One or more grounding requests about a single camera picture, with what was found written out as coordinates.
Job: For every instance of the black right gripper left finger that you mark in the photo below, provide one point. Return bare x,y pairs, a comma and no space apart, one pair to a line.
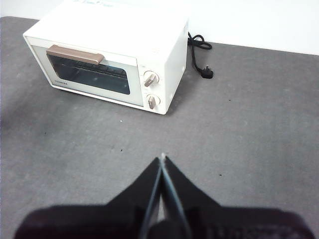
99,221

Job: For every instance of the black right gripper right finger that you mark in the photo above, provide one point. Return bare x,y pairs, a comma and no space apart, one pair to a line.
224,221

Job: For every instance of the glass oven door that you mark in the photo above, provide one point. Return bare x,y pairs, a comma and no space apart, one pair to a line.
134,87

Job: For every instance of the beige oven knob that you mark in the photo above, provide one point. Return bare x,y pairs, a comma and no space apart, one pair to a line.
151,79
152,101

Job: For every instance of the cream toaster oven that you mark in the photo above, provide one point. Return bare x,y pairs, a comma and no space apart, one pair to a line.
154,37

